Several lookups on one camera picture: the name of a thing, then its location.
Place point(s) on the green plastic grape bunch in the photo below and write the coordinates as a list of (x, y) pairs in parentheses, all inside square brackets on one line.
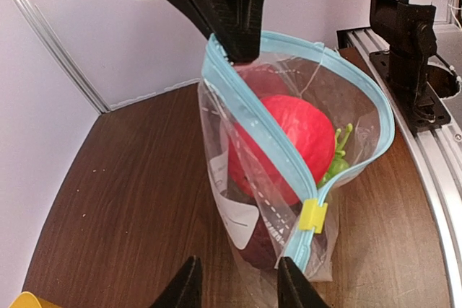
[(338, 164)]

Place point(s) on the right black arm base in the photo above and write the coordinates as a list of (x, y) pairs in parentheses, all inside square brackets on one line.
[(406, 79)]

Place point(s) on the clear zip top bag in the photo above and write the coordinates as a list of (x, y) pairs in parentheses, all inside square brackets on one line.
[(320, 76)]

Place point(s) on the front aluminium rail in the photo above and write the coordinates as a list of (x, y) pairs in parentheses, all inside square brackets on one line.
[(436, 153)]

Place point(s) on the yellow zipper slider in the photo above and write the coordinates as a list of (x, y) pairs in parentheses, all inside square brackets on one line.
[(312, 216)]

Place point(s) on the dark red plastic apple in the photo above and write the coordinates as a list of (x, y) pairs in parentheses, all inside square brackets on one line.
[(259, 252)]

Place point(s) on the right aluminium frame post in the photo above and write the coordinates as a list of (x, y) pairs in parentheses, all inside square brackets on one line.
[(46, 35)]

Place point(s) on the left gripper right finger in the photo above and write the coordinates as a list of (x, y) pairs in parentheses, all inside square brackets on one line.
[(293, 289)]

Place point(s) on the yellow plastic basket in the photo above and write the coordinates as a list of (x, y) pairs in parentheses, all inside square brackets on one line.
[(28, 300)]

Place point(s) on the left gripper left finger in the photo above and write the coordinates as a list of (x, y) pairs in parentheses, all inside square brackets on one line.
[(184, 289)]

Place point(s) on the bright red plastic apple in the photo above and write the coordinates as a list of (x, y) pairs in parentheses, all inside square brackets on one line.
[(285, 146)]

